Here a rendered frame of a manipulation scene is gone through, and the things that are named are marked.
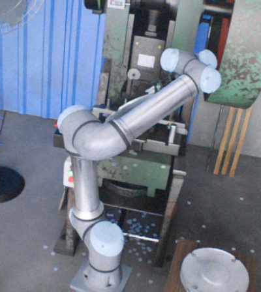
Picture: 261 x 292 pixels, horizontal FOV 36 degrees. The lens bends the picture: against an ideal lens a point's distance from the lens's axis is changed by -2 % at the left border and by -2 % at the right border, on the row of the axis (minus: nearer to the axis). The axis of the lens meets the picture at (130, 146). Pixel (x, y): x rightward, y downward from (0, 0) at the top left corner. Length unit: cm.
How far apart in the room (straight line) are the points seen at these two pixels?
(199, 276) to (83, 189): 66
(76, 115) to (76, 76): 204
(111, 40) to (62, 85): 158
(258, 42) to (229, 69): 14
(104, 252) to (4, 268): 91
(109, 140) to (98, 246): 42
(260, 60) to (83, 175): 74
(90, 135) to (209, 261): 90
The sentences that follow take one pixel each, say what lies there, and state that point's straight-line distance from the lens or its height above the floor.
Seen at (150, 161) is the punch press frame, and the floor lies 64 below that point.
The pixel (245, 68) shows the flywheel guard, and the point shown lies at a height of 121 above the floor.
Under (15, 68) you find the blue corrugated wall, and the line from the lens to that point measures 344.
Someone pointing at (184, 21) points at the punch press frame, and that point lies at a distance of 174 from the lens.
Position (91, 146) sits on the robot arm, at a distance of 116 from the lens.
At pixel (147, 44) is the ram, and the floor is 114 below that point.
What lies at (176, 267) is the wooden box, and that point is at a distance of 182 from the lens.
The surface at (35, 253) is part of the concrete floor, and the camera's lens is 228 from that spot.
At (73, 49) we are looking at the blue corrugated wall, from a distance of 318.
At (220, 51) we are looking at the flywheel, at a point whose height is 109.
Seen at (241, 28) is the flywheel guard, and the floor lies 135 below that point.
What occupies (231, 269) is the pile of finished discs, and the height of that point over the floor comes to 39.
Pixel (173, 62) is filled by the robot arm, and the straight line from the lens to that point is 132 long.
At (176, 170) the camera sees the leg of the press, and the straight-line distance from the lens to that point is 187.
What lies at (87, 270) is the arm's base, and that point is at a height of 50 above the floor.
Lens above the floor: 166
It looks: 31 degrees down
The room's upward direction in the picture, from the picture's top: 8 degrees clockwise
